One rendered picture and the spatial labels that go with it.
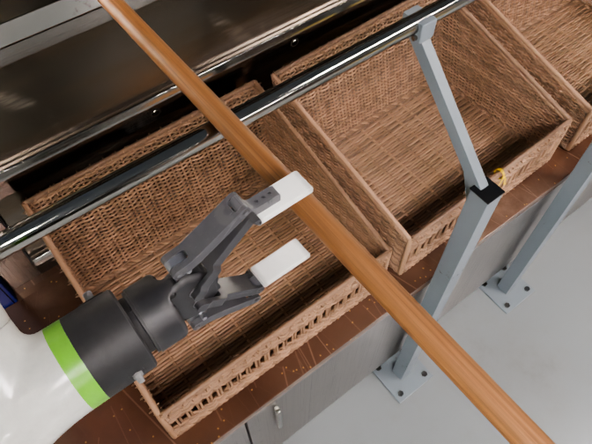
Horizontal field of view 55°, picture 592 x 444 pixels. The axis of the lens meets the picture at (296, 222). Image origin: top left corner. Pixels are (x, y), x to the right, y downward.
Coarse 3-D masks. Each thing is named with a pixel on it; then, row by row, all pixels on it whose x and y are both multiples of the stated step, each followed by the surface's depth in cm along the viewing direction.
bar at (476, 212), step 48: (384, 48) 85; (432, 48) 90; (288, 96) 79; (192, 144) 73; (96, 192) 69; (480, 192) 96; (576, 192) 142; (0, 240) 65; (528, 240) 166; (432, 288) 127; (480, 288) 191; (528, 288) 190; (384, 384) 173
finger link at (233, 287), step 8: (248, 272) 69; (224, 280) 65; (232, 280) 65; (240, 280) 66; (248, 280) 67; (224, 288) 63; (232, 288) 64; (240, 288) 65; (248, 288) 66; (256, 288) 67; (216, 296) 62; (224, 296) 62; (232, 296) 64; (240, 296) 66; (200, 304) 59; (208, 304) 60; (216, 304) 62
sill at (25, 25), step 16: (0, 0) 88; (16, 0) 88; (32, 0) 88; (48, 0) 88; (64, 0) 89; (80, 0) 90; (96, 0) 92; (0, 16) 86; (16, 16) 86; (32, 16) 87; (48, 16) 89; (64, 16) 91; (0, 32) 86; (16, 32) 87; (32, 32) 89; (0, 48) 88
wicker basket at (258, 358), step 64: (256, 128) 132; (64, 192) 111; (192, 192) 130; (256, 192) 141; (320, 192) 127; (64, 256) 106; (128, 256) 129; (256, 256) 131; (320, 256) 131; (384, 256) 115; (256, 320) 122; (320, 320) 118; (192, 384) 115
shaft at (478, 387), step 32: (128, 32) 82; (160, 64) 77; (192, 96) 74; (224, 128) 71; (256, 160) 68; (320, 224) 63; (352, 256) 60; (384, 288) 58; (416, 320) 56; (448, 352) 54; (480, 384) 53; (512, 416) 51
